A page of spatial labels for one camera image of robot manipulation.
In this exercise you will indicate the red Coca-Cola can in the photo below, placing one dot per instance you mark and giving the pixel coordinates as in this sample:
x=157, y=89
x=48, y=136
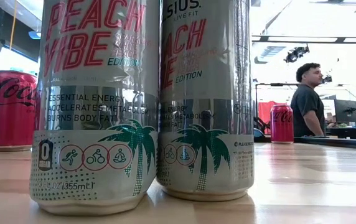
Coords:
x=282, y=124
x=10, y=118

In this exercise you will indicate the red panel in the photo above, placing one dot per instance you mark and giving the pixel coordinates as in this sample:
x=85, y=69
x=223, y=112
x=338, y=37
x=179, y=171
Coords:
x=263, y=112

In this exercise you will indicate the person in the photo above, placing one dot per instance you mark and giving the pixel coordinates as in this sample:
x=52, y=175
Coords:
x=305, y=105

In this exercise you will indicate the black computer monitor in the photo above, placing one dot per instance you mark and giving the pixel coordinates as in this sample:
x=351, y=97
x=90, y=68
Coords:
x=346, y=110

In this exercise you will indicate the ceiling light bar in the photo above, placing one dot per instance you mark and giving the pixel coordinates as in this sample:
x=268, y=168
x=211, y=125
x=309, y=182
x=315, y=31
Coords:
x=340, y=40

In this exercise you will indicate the black metal gantry frame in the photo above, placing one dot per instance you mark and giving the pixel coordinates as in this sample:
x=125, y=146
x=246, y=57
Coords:
x=274, y=84

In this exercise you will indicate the black ceiling camera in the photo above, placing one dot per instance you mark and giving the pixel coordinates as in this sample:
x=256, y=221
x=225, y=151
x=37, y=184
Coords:
x=327, y=79
x=296, y=54

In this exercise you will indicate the black aluminium mounting frame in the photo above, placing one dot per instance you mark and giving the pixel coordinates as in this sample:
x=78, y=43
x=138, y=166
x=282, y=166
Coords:
x=336, y=142

